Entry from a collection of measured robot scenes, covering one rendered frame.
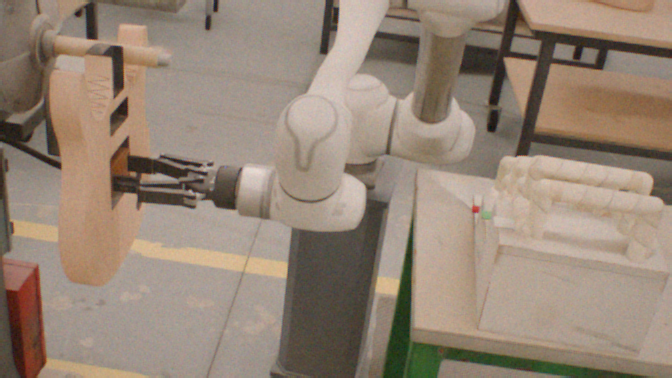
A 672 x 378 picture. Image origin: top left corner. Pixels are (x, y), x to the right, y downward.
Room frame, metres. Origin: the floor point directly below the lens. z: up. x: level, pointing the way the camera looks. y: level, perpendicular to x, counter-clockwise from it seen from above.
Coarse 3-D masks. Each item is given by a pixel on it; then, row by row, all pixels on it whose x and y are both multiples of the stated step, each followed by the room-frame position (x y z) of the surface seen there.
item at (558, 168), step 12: (540, 156) 1.18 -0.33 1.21; (540, 168) 1.16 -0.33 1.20; (552, 168) 1.16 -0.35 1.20; (564, 168) 1.16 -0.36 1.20; (576, 168) 1.16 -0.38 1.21; (588, 168) 1.16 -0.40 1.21; (600, 168) 1.17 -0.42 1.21; (612, 168) 1.17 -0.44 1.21; (576, 180) 1.16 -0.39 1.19; (588, 180) 1.16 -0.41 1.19; (600, 180) 1.16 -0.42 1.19; (612, 180) 1.15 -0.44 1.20; (624, 180) 1.15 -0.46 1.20; (636, 180) 1.15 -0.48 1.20; (648, 180) 1.15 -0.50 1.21
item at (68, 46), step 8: (56, 40) 1.29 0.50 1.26; (64, 40) 1.29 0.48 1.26; (72, 40) 1.29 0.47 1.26; (80, 40) 1.29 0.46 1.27; (88, 40) 1.29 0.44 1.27; (56, 48) 1.28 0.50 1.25; (64, 48) 1.28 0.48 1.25; (72, 48) 1.28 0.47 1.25; (80, 48) 1.28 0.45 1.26; (88, 48) 1.28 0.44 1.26; (128, 48) 1.28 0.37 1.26; (136, 48) 1.29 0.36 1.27; (144, 48) 1.29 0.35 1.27; (80, 56) 1.28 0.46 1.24; (128, 56) 1.28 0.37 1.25; (136, 56) 1.28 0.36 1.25; (144, 56) 1.28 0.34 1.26; (152, 56) 1.28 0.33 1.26; (136, 64) 1.28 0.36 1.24; (144, 64) 1.28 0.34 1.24; (152, 64) 1.28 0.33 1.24
